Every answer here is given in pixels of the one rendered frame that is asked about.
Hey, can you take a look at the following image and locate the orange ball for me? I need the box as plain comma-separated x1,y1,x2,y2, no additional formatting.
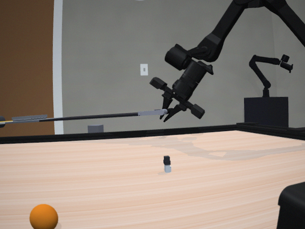
30,204,58,229

